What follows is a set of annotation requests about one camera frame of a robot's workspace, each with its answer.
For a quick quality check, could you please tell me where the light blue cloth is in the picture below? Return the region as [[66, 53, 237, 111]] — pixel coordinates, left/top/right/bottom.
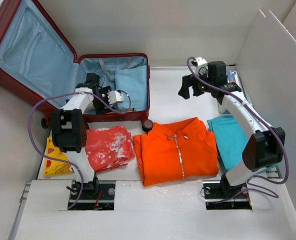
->
[[115, 65, 149, 112]]

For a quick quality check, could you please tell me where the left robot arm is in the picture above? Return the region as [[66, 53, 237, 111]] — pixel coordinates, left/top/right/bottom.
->
[[50, 73, 111, 199]]

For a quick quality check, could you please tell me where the yellow cartoon cloth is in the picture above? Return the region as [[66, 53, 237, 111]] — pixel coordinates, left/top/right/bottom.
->
[[43, 136, 75, 177]]

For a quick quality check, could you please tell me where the orange zip jacket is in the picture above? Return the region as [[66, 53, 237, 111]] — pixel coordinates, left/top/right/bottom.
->
[[132, 117, 219, 187]]

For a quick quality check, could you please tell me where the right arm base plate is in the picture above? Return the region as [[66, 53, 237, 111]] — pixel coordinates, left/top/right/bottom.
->
[[200, 180, 252, 210]]

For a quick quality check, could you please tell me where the red white patterned cloth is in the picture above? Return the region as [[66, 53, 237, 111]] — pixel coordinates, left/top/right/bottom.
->
[[85, 125, 135, 173]]

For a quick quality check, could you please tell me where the dark red round jar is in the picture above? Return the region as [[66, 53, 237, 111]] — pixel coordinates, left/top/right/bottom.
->
[[142, 119, 154, 133]]

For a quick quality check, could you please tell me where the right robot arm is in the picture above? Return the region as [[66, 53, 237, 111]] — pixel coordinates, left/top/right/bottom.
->
[[178, 56, 289, 202]]

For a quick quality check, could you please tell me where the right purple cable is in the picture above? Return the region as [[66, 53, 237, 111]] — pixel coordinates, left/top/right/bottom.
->
[[186, 56, 289, 205]]

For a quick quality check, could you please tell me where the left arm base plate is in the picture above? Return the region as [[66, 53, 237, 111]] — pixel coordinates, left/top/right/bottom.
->
[[67, 181, 116, 211]]

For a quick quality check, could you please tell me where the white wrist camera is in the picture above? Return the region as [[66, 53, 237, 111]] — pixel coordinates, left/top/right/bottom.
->
[[107, 90, 125, 105], [191, 56, 208, 75]]

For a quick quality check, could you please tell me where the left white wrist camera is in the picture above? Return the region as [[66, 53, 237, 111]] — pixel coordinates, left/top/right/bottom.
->
[[107, 90, 125, 105]]

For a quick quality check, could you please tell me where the red open suitcase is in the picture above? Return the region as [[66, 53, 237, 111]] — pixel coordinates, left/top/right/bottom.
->
[[0, 0, 150, 126]]

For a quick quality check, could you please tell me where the white foam board panel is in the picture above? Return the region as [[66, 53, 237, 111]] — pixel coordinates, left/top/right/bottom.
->
[[236, 11, 296, 210]]

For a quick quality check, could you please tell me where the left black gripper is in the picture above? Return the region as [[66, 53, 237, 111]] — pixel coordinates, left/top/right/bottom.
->
[[92, 87, 115, 115]]

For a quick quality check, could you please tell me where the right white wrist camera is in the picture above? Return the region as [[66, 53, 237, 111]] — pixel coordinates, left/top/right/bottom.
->
[[191, 56, 208, 75]]

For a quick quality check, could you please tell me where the teal folded garment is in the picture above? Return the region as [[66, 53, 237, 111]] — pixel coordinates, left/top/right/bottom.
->
[[206, 114, 279, 175]]

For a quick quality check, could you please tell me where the white first aid box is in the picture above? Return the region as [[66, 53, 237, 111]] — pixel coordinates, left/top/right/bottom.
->
[[226, 69, 241, 87]]

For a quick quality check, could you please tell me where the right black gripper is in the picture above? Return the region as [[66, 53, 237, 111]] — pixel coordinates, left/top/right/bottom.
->
[[177, 68, 215, 100]]

